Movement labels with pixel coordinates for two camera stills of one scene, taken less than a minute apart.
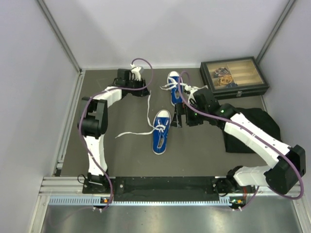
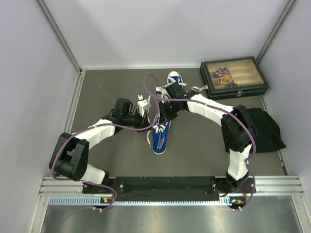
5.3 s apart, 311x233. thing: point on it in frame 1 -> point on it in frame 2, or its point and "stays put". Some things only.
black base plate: (106, 187) stays put
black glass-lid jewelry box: (234, 77) stays put
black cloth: (260, 119) stays put
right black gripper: (180, 109) -> (164, 115)
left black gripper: (142, 92) -> (143, 121)
